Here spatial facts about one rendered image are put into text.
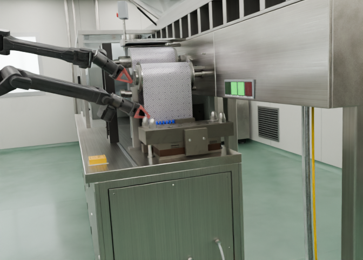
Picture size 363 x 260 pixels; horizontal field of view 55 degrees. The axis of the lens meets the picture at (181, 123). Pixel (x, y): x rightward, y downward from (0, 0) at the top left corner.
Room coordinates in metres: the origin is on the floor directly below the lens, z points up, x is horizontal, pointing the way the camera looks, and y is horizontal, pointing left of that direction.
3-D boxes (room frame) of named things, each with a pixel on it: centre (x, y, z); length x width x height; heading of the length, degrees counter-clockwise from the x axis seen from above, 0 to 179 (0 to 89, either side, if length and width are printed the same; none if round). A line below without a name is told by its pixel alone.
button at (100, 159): (1.45, 0.37, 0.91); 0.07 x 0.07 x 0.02; 17
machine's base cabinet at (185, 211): (2.59, 0.42, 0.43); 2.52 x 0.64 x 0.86; 17
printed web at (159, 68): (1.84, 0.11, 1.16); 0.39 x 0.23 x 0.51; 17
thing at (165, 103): (1.65, 0.06, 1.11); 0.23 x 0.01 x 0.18; 107
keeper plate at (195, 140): (1.47, -0.06, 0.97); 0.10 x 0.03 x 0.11; 107
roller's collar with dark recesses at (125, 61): (1.91, 0.29, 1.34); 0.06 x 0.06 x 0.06; 17
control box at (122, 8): (2.21, 0.33, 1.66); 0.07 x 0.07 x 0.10; 87
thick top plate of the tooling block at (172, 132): (1.55, -0.02, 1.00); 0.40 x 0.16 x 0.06; 107
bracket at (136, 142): (1.70, 0.24, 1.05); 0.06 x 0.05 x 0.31; 107
